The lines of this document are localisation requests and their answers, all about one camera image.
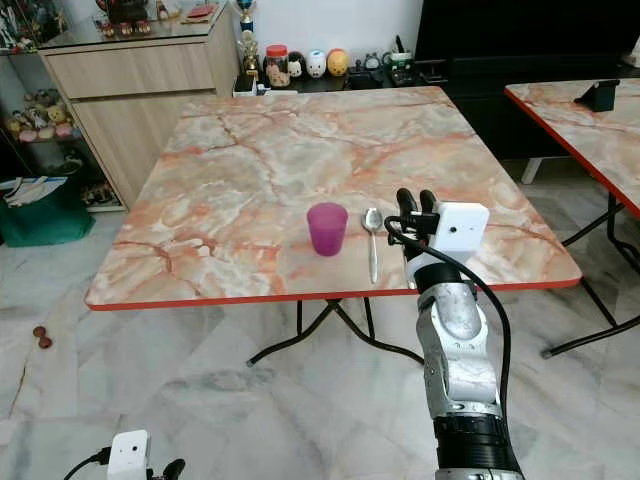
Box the silver metal spoon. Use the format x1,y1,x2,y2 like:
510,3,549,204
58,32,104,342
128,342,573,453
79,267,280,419
363,207,385,286

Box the purple plastic cup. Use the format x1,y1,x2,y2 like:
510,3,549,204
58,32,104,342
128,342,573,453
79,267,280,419
306,202,350,258

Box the black metal table legs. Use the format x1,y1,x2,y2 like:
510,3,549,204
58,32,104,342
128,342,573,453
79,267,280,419
246,296,426,368

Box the green mug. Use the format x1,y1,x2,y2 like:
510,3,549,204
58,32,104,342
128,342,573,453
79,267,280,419
387,36,418,87

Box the small grey figurines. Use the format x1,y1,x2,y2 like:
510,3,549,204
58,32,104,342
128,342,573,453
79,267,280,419
349,53,385,79

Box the yellow egg figurine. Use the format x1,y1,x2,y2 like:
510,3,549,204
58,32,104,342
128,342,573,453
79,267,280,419
326,47,350,78

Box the white egg figurine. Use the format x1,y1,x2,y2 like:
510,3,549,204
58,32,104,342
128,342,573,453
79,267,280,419
306,49,329,80

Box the clear jar with red lid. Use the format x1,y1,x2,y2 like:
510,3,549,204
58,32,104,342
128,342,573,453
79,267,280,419
264,44,292,90

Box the white cloth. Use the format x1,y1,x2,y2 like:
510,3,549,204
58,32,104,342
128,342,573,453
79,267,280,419
3,176,67,209

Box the black phone stand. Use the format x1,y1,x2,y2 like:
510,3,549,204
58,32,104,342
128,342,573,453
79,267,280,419
574,79,622,113

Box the green fabric bag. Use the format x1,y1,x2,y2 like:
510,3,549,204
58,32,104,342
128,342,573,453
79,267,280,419
0,177,100,249

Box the small plush toys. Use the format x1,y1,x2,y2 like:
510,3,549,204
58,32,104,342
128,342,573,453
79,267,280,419
4,88,77,143

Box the glass display cabinet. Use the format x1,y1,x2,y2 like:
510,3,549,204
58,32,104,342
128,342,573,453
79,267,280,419
0,0,123,213

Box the gold and blue trophy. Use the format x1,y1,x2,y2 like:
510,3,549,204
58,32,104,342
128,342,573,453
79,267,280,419
231,0,262,78

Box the flat red box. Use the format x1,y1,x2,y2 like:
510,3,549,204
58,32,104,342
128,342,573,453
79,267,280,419
183,3,221,22

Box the light wooden cabinet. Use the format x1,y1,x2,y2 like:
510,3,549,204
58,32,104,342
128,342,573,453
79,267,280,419
38,3,240,210

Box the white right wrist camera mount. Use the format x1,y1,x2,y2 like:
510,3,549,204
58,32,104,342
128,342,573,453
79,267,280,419
431,201,492,256

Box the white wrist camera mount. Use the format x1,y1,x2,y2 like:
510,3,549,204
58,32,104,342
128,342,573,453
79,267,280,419
431,201,492,256
107,429,152,480

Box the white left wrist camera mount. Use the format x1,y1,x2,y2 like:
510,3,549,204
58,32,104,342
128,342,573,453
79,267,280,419
107,429,152,480

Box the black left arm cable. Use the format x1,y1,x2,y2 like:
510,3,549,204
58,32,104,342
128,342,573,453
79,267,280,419
62,449,112,480

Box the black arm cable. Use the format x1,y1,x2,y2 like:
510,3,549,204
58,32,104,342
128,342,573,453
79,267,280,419
384,222,513,413
62,449,112,480

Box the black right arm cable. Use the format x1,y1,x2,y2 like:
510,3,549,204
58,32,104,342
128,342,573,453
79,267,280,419
384,222,513,413

